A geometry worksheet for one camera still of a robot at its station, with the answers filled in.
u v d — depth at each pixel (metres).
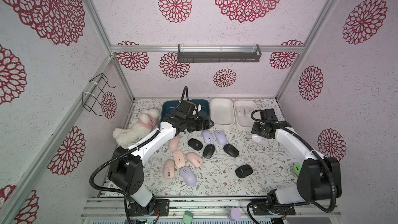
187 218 0.70
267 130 0.64
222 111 1.15
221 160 0.90
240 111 1.09
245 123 1.00
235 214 0.65
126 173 0.43
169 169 0.83
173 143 0.94
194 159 0.86
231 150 0.92
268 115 0.69
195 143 0.93
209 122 0.72
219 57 0.87
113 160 0.41
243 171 0.83
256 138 0.86
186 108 0.64
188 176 0.81
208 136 0.95
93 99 0.76
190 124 0.69
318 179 0.43
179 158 0.88
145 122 0.90
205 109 1.10
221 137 0.96
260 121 0.73
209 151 0.91
